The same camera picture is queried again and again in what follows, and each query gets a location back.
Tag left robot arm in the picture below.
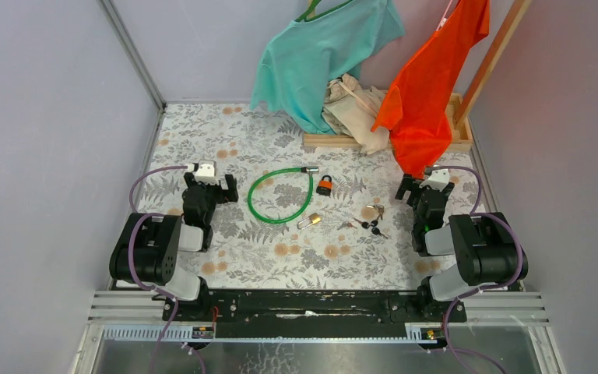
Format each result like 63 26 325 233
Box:
109 171 239 320

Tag black headed keys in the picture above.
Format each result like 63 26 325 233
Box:
353 216 388 238

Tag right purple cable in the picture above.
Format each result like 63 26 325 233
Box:
441 164 525 374

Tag green cable lock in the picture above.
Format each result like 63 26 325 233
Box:
246 166 319 225

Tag brass padlock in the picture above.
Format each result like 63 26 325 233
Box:
297 213 322 230

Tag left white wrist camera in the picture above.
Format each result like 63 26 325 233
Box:
187 160 220 185

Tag green clothes hanger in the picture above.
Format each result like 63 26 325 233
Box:
295 0 351 23

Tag orange t-shirt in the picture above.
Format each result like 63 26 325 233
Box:
372 0 491 177

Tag beige cloth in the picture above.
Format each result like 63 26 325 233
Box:
322 73 389 155

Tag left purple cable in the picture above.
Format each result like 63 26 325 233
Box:
127 164 207 374

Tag floral table mat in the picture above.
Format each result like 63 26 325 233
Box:
136 104 455 290

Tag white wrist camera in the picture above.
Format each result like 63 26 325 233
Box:
420 168 450 191
187 160 220 185

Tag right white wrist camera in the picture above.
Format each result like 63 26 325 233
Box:
420 168 450 191

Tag teal t-shirt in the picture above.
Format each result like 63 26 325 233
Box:
250 0 405 135

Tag orange black padlock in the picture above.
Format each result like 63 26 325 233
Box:
315 175 332 196

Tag purple cable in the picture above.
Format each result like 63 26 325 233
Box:
127 164 207 374
441 164 525 374

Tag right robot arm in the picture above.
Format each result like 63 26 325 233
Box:
396 169 529 321

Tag wooden clothes rack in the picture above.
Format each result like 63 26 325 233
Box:
302 0 532 153

